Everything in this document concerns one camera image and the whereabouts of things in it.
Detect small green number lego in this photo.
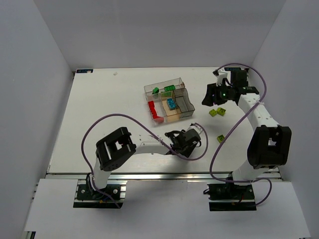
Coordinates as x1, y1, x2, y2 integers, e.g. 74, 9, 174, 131
152, 87, 160, 95

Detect blue table label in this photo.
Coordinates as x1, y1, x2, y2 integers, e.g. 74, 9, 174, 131
224, 67, 242, 72
76, 69, 93, 74

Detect lime curved lego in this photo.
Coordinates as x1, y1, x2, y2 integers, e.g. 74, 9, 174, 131
216, 108, 226, 116

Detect amber transparent container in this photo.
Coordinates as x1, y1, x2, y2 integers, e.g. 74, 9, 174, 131
159, 91, 180, 122

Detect cyan long lego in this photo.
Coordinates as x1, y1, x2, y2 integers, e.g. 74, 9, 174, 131
166, 98, 176, 110

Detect grey smoky container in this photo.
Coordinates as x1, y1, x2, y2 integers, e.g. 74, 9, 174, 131
173, 88, 195, 119

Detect left blue table label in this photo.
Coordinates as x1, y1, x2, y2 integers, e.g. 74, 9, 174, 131
76, 69, 93, 74

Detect right blue table label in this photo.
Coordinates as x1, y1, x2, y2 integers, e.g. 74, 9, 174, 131
224, 67, 242, 72

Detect lime square lego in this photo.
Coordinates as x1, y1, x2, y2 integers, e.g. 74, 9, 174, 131
209, 109, 217, 117

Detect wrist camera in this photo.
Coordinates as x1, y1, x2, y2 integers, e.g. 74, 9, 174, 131
189, 123, 203, 134
213, 70, 228, 86

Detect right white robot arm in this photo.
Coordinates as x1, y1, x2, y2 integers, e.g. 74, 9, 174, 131
202, 70, 292, 186

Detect red curved lego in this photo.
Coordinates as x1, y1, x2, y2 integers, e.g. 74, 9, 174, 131
152, 112, 160, 122

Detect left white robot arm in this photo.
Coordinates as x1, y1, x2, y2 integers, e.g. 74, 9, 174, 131
92, 124, 203, 190

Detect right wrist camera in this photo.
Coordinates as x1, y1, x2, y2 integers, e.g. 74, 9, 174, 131
213, 70, 228, 86

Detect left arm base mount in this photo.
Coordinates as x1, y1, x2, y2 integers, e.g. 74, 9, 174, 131
73, 182, 124, 209

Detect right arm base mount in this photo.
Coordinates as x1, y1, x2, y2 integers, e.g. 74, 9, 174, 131
203, 183, 257, 212

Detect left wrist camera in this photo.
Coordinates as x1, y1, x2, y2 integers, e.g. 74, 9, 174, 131
189, 123, 203, 134

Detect long clear smoky container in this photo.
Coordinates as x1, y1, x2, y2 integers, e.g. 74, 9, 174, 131
144, 78, 185, 101

